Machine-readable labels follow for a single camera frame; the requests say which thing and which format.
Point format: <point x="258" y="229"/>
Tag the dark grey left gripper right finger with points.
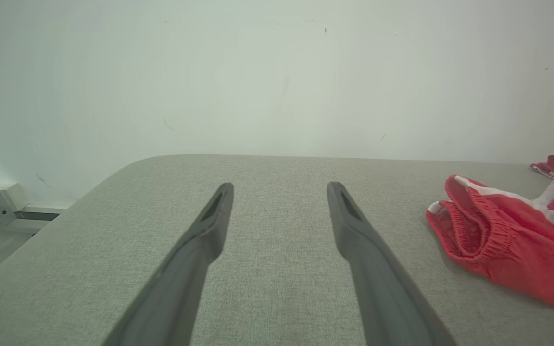
<point x="383" y="298"/>

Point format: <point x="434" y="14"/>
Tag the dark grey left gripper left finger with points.
<point x="176" y="288"/>

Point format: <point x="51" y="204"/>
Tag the red shorts with white stripe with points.
<point x="522" y="250"/>

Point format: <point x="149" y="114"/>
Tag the red basketball jersey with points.
<point x="545" y="167"/>

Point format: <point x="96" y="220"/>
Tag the grey fabric sofa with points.
<point x="277" y="288"/>

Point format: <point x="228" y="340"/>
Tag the white plastic corner block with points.
<point x="16" y="196"/>

